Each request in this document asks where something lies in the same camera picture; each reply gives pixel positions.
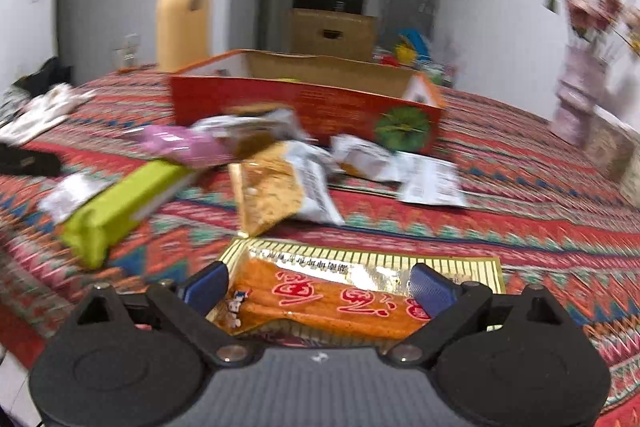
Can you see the yellow bag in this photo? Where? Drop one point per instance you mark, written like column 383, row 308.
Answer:
column 405, row 53

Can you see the orange spicy strip packet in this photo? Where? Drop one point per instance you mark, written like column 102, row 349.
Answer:
column 325, row 292

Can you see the yellow thermos jug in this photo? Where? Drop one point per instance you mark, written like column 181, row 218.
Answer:
column 182, row 27

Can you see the white cloth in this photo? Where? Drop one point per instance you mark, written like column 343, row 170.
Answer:
column 45, row 112

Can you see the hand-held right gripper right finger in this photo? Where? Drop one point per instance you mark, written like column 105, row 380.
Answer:
column 435, row 289

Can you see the glass cup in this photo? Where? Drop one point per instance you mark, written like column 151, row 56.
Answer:
column 129, row 54

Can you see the metal trolley cart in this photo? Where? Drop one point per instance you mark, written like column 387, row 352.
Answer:
column 435, row 71

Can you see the red cardboard box pumpkin print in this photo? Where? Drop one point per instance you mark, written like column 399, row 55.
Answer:
column 325, row 107

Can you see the blue plastic container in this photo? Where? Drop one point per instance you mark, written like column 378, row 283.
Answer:
column 416, row 39

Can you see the floral patterned vase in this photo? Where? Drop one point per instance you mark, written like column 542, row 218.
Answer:
column 631, row 182

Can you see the white packet with label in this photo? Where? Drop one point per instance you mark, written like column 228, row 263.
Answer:
column 430, row 179

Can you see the small white packet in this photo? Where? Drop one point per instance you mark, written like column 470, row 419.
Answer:
column 70, row 197

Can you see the pink snack packet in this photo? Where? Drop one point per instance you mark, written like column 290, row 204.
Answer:
column 190, row 147

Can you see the brown cardboard box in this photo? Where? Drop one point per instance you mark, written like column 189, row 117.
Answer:
column 310, row 37

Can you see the clear meat floss cake packet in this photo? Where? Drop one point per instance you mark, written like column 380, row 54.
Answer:
column 250, row 127

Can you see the lime green long packet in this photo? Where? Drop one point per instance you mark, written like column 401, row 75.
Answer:
column 115, row 212

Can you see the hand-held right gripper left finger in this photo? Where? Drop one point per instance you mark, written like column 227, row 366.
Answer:
column 205, row 288

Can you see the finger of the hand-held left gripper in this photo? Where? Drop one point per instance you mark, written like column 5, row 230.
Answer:
column 30, row 162

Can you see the pink ceramic vase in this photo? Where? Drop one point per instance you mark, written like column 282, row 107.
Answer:
column 575, row 107

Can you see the clear crispy snack packet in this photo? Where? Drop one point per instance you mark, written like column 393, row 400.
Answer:
column 270, row 192

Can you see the white pastry packet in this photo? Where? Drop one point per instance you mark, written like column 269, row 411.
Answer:
column 360, row 157

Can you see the glass jar with white lid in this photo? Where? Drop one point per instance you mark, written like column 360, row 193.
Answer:
column 607, row 147

